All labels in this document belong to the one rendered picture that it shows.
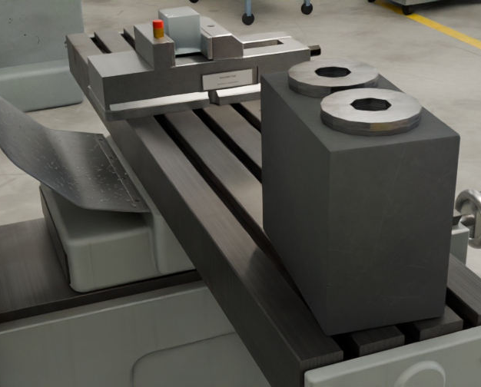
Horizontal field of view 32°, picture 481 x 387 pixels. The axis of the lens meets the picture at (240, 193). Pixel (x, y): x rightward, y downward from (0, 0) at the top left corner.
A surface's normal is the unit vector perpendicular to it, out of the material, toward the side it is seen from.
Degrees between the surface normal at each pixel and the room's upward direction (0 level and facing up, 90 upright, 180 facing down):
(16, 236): 0
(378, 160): 90
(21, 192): 0
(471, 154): 0
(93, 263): 90
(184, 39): 90
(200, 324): 90
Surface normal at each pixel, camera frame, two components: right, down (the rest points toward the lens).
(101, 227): -0.03, -0.90
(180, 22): 0.34, 0.40
